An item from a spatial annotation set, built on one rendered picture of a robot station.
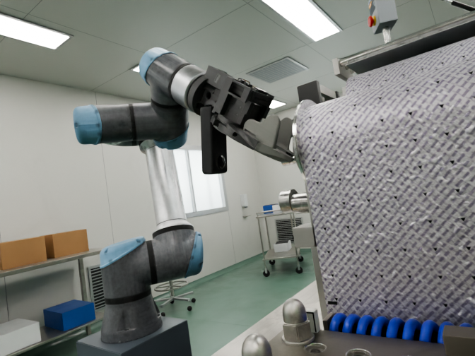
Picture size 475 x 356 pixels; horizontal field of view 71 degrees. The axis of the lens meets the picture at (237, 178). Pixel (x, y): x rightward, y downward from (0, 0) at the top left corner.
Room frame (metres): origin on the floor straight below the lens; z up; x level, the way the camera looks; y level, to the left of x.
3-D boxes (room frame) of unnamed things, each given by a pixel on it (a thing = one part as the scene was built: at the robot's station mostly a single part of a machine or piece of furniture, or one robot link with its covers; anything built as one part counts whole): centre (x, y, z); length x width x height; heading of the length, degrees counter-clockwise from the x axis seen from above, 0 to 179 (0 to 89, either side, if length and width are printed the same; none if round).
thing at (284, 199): (0.56, -0.08, 1.18); 0.04 x 0.02 x 0.04; 144
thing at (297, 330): (0.39, -0.04, 1.05); 0.04 x 0.04 x 0.04
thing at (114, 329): (0.88, 0.33, 0.95); 0.15 x 0.15 x 0.10
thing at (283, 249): (5.33, -0.53, 0.51); 0.91 x 0.58 x 1.02; 168
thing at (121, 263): (0.89, 0.32, 1.07); 0.13 x 0.12 x 0.14; 108
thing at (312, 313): (0.40, -0.06, 1.04); 0.02 x 0.01 x 0.02; 54
